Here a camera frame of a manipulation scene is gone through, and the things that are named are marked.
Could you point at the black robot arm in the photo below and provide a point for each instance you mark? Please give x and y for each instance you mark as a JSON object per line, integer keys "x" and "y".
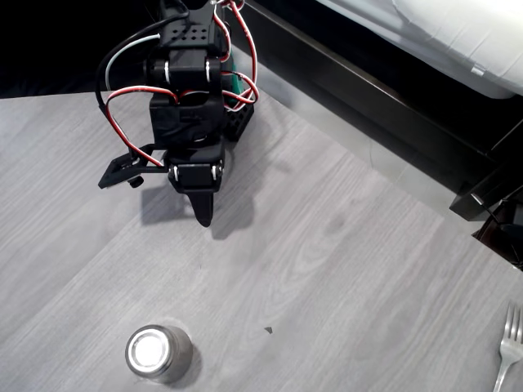
{"x": 188, "y": 65}

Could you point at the dark wooden bed frame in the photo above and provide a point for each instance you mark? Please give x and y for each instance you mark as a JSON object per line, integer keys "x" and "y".
{"x": 367, "y": 94}

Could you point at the green circuit board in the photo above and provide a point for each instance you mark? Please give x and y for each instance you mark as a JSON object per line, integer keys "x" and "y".
{"x": 235, "y": 81}

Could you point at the silver metal fork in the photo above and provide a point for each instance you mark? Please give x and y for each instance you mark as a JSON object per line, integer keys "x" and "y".
{"x": 510, "y": 347}

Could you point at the shiny steel cup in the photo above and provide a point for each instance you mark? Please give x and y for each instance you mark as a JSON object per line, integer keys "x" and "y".
{"x": 163, "y": 355}

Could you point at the white mattress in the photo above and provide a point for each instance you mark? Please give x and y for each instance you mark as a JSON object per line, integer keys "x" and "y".
{"x": 449, "y": 32}

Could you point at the black perforated arm base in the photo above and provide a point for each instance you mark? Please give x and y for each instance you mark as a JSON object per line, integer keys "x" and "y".
{"x": 239, "y": 118}

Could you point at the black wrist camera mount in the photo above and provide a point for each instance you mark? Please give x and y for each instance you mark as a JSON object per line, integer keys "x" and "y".
{"x": 116, "y": 169}

